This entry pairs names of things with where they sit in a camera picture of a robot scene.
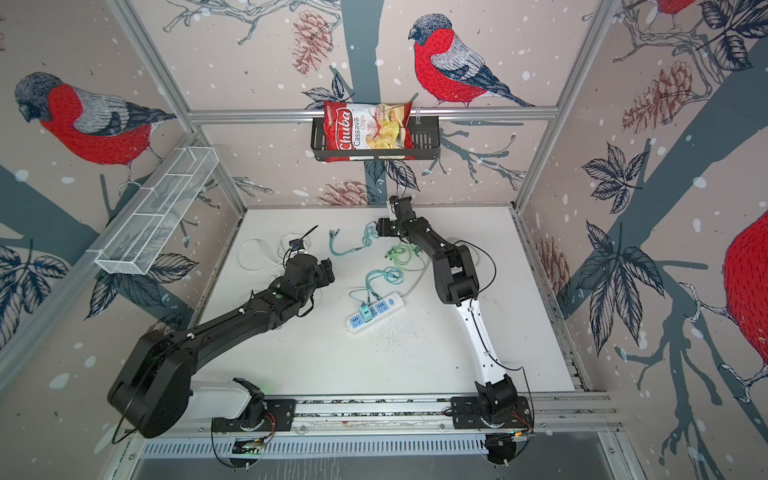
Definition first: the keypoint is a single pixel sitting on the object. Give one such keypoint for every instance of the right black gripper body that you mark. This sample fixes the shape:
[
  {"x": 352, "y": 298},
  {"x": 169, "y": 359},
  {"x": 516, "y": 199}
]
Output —
[{"x": 388, "y": 228}]

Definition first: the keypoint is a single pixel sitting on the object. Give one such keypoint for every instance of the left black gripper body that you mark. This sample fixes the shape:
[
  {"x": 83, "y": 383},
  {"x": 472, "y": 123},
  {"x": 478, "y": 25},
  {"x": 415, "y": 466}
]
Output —
[{"x": 323, "y": 275}]

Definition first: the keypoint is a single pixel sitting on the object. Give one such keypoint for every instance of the white power strip blue outlets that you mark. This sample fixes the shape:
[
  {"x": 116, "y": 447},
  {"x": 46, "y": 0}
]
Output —
[{"x": 384, "y": 308}]

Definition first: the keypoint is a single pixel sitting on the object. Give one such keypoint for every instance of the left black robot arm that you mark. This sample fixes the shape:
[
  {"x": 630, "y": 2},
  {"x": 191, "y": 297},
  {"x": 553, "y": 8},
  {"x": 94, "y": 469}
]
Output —
[{"x": 155, "y": 388}]

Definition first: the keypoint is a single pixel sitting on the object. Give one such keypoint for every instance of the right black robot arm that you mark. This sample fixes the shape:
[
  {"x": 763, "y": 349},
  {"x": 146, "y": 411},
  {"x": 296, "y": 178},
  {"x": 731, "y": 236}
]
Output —
[{"x": 457, "y": 285}]

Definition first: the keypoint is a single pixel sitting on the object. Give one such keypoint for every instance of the red cassava chips bag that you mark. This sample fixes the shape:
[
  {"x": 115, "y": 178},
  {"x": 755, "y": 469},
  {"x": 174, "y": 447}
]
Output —
[{"x": 352, "y": 127}]

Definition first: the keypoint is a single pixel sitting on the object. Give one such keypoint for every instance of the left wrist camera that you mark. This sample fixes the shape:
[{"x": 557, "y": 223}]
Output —
[{"x": 296, "y": 244}]

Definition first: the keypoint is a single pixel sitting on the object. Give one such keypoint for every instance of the black wall basket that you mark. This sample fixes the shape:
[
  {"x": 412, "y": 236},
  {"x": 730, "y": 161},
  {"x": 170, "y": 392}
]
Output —
[{"x": 425, "y": 136}]

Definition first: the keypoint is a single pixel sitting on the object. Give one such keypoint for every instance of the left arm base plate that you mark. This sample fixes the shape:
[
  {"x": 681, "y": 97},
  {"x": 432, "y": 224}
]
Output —
[{"x": 267, "y": 415}]

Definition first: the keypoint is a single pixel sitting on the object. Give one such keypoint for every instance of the white wire mesh basket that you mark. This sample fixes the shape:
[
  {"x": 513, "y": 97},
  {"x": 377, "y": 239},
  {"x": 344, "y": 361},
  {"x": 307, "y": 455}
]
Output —
[{"x": 140, "y": 239}]

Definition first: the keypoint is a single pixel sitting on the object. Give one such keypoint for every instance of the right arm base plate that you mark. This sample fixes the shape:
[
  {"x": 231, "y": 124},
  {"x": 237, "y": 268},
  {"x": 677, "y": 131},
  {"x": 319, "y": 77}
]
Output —
[{"x": 470, "y": 412}]

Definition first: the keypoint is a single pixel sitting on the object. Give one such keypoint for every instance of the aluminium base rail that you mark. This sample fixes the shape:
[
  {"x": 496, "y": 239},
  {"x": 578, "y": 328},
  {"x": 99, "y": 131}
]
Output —
[{"x": 556, "y": 411}]

